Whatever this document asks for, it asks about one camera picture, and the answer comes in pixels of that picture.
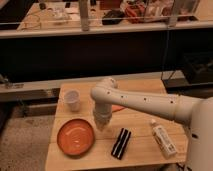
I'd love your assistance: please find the metal post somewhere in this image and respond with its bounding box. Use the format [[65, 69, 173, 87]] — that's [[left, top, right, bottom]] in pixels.
[[79, 0, 89, 31]]

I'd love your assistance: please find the orange carrot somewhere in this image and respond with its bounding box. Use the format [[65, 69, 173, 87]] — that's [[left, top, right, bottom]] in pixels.
[[112, 105, 125, 112]]

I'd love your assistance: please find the white plastic cup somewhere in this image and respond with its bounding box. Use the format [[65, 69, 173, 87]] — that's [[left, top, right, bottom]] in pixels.
[[63, 90, 80, 112]]

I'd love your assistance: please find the black striped rectangular block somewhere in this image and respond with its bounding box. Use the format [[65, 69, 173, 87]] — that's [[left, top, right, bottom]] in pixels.
[[111, 128, 131, 160]]

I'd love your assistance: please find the black bag on bench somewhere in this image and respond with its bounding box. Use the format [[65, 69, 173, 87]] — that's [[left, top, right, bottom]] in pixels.
[[102, 10, 124, 25]]

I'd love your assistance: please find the orange ceramic bowl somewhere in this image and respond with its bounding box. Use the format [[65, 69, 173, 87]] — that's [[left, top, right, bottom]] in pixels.
[[57, 119, 95, 156]]

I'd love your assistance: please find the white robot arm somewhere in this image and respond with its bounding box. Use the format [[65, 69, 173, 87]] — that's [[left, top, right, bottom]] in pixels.
[[90, 77, 213, 171]]

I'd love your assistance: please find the black crate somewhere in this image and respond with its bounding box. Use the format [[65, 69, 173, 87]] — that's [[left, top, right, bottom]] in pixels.
[[181, 52, 213, 83]]

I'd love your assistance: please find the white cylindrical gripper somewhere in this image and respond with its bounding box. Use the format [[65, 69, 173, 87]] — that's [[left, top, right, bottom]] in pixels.
[[94, 113, 111, 131]]

